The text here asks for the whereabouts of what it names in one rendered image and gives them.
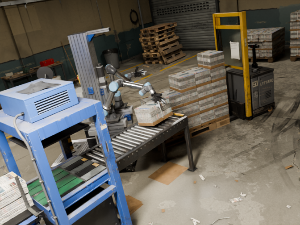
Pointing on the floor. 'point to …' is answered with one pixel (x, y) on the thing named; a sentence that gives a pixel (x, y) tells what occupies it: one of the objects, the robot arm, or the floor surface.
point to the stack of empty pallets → (154, 38)
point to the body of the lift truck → (258, 75)
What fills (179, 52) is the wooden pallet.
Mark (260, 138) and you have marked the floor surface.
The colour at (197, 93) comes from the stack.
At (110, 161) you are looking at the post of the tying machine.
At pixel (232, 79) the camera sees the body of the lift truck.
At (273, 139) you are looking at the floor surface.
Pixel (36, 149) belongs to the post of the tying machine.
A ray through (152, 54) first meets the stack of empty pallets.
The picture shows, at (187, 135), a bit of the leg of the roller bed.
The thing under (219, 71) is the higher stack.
